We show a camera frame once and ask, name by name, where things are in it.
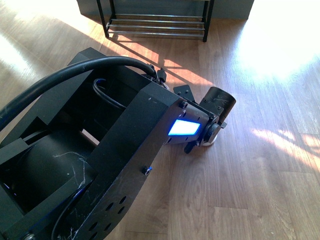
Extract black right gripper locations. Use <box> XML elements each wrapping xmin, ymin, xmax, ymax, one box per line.
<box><xmin>184</xmin><ymin>120</ymin><xmax>227</xmax><ymax>153</ymax></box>

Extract grey sneaker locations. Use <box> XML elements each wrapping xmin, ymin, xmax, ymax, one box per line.
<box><xmin>200</xmin><ymin>135</ymin><xmax>217</xmax><ymax>147</ymax></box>

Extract black metal shoe rack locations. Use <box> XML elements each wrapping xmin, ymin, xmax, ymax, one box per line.
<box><xmin>96</xmin><ymin>0</ymin><xmax>215</xmax><ymax>43</ymax></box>

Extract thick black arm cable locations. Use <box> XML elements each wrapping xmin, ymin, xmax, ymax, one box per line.
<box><xmin>0</xmin><ymin>55</ymin><xmax>158</xmax><ymax>131</ymax></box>

